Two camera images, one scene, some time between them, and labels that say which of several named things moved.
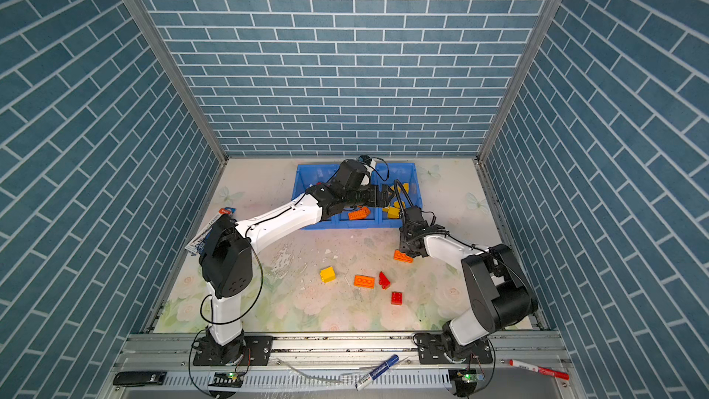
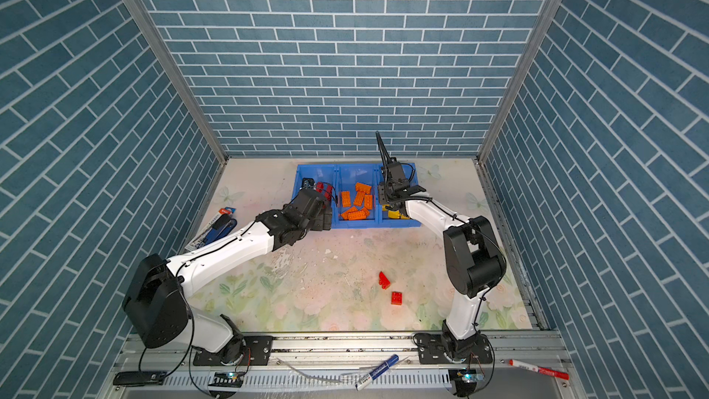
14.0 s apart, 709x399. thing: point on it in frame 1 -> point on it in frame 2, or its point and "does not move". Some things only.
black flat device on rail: x=138 y=379 does not move
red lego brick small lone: x=397 y=298 does not move
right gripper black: x=403 y=241 -> x=382 y=192
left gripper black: x=383 y=200 -> x=321 y=224
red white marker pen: x=540 y=369 does not move
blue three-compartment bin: x=404 y=174 does not move
